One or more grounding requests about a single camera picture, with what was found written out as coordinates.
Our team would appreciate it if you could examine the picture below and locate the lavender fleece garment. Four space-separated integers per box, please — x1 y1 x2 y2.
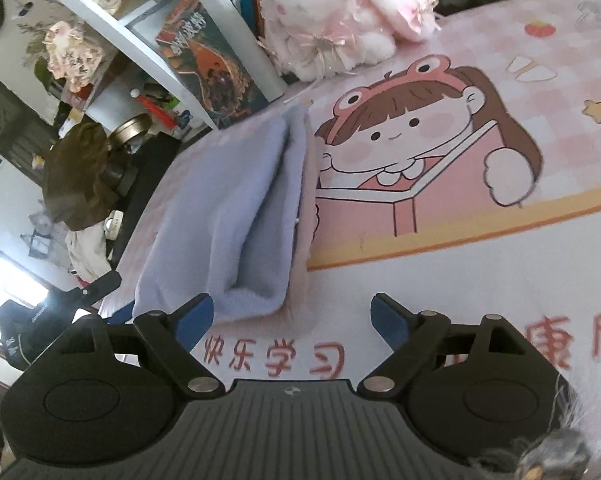
102 102 322 326

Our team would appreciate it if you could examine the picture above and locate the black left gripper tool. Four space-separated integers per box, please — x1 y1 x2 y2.
0 271 122 370

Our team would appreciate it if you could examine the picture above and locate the pink checkered cartoon bedsheet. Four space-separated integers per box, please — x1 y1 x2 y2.
100 0 601 461

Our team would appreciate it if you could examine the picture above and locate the round metal tin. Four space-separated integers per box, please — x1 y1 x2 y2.
108 113 153 150

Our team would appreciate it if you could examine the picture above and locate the red tube bottle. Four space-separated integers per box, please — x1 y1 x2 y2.
130 89 178 130

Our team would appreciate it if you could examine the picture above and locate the large orange dark cover book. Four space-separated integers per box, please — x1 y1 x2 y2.
155 0 269 129

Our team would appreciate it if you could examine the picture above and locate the floral pink fabric bundle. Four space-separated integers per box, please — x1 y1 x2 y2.
43 21 104 92

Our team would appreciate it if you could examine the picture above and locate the white pink plush bunny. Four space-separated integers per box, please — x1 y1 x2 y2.
260 0 439 82

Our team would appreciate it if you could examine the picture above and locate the white wooden bookshelf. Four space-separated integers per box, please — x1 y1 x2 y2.
27 0 601 131

